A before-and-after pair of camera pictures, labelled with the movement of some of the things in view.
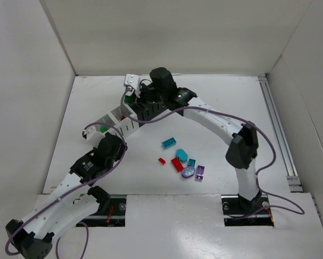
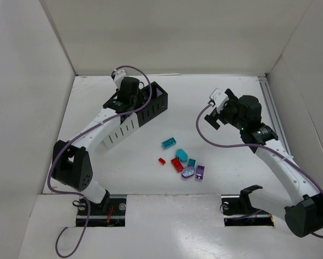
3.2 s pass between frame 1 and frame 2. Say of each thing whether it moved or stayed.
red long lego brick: stayed
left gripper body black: moved
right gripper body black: moved
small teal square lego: stayed
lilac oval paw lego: stayed
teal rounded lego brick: stayed
